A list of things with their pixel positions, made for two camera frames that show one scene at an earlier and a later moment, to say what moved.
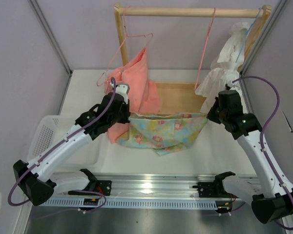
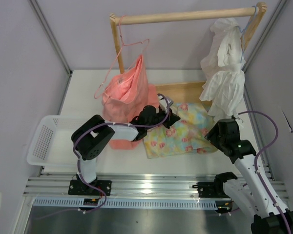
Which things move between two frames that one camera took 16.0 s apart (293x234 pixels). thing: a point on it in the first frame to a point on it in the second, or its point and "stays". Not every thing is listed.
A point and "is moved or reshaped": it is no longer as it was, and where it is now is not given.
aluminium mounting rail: x=156 y=185 stays
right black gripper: x=211 y=115 to x=211 y=136
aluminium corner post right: x=279 y=10 stays
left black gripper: x=125 y=119 to x=171 y=119
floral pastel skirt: x=165 y=133 is moved or reshaped
